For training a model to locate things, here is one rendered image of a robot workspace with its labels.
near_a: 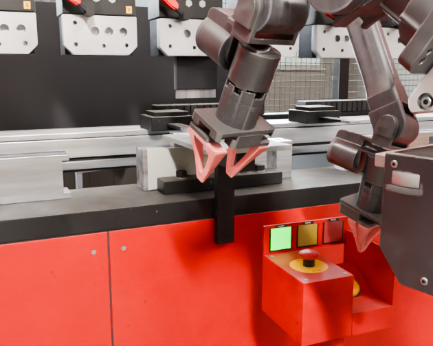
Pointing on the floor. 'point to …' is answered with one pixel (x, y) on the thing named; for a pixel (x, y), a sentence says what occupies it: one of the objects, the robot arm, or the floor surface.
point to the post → (340, 79)
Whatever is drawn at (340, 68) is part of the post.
